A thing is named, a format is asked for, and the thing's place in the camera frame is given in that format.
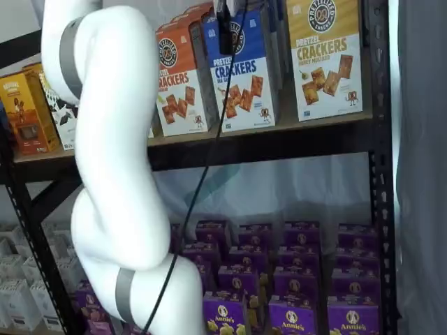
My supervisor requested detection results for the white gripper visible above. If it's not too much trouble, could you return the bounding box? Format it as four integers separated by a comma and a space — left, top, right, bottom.
213, 0, 247, 16

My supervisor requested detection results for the orange pretzel crackers box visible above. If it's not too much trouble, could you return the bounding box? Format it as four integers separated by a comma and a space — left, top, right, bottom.
170, 2, 215, 33
154, 20, 212, 137

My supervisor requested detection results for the blue pretzel crackers box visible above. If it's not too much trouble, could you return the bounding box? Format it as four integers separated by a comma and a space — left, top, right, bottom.
203, 8, 281, 135

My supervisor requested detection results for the yellow pretzel crackers box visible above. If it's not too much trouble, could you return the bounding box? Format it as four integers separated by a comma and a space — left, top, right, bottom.
285, 0, 365, 124

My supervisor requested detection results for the wooden shelf board under crackers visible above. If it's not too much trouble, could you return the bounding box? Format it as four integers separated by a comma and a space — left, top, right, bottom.
13, 110, 376, 165

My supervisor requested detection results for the black and white cow box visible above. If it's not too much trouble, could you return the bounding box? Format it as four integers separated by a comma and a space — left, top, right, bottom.
37, 70, 81, 152

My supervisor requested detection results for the yellow snack box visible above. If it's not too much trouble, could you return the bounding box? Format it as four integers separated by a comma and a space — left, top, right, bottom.
21, 62, 48, 92

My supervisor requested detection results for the black metal shelf rack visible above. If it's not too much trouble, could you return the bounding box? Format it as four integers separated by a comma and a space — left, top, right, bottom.
0, 0, 400, 335

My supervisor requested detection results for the purple Annie's snack box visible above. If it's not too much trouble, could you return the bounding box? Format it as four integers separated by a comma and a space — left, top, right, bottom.
330, 267, 382, 304
284, 221, 321, 248
217, 264, 260, 295
327, 297, 381, 335
228, 245, 270, 271
337, 224, 379, 249
194, 218, 232, 246
238, 224, 274, 249
278, 245, 321, 271
268, 295, 325, 335
334, 245, 381, 274
273, 266, 323, 302
203, 290, 246, 335
180, 241, 220, 267
73, 278, 118, 335

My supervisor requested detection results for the brown orange snack box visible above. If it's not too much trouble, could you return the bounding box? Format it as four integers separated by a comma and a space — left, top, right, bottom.
0, 72, 60, 156

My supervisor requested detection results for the white backdrop sheet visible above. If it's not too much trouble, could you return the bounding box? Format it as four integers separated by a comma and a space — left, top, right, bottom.
151, 151, 373, 232

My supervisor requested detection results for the white side curtain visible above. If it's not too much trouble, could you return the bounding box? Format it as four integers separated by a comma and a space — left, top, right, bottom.
386, 0, 447, 335

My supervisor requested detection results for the black cable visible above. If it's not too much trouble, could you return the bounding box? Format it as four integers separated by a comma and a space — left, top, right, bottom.
142, 0, 251, 335

